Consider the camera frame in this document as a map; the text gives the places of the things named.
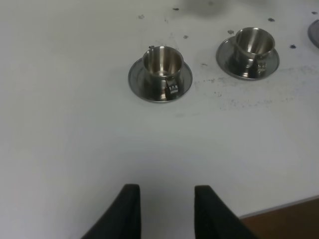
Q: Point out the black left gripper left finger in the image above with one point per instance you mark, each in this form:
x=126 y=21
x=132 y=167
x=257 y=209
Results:
x=122 y=220

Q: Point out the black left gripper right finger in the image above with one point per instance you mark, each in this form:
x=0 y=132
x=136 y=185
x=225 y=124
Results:
x=213 y=219

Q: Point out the left stainless steel saucer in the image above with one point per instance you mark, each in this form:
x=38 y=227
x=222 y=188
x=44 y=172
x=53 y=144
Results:
x=141 y=88

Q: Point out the stainless steel saucer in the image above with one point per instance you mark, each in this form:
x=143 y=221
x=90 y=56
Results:
x=141 y=88
x=226 y=61

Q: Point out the left stainless steel teacup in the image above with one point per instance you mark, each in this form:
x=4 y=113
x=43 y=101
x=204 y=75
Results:
x=162 y=71

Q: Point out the stainless steel teacup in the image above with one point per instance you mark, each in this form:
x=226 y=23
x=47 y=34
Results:
x=162 y=71
x=252 y=46

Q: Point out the middle stainless steel saucer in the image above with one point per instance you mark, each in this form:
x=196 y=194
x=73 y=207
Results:
x=226 y=61

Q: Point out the middle stainless steel teacup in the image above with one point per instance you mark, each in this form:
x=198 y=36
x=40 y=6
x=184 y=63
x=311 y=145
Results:
x=252 y=46

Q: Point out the steel saucer under teapot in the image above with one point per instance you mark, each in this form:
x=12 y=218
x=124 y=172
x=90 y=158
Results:
x=313 y=32

